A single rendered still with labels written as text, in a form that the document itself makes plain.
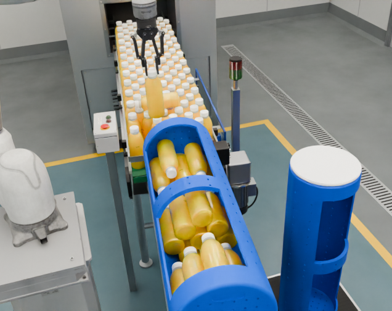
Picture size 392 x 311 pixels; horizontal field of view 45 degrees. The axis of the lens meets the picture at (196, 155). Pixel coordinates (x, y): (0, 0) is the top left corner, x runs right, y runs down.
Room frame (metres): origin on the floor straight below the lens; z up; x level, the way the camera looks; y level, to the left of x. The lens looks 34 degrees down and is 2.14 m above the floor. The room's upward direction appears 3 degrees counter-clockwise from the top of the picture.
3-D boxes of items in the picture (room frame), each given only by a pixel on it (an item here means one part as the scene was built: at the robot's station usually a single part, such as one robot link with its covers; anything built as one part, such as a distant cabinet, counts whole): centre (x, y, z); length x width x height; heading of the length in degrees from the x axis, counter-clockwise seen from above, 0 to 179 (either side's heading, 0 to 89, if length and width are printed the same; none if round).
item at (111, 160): (1.89, 0.40, 0.50); 0.04 x 0.04 x 1.00; 9
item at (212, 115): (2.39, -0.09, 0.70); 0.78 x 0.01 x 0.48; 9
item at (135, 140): (1.82, 0.26, 0.99); 0.07 x 0.07 x 0.19
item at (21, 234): (1.24, 0.55, 1.10); 0.22 x 0.18 x 0.06; 27
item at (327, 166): (1.56, -0.52, 1.03); 0.28 x 0.28 x 0.01
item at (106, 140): (1.89, 0.40, 1.05); 0.20 x 0.10 x 0.10; 9
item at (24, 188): (1.26, 0.57, 1.24); 0.18 x 0.16 x 0.22; 51
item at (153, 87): (1.80, 0.16, 1.26); 0.07 x 0.07 x 0.19
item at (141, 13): (1.79, 0.16, 1.62); 0.09 x 0.09 x 0.06
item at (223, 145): (1.80, -0.11, 0.95); 0.10 x 0.07 x 0.10; 99
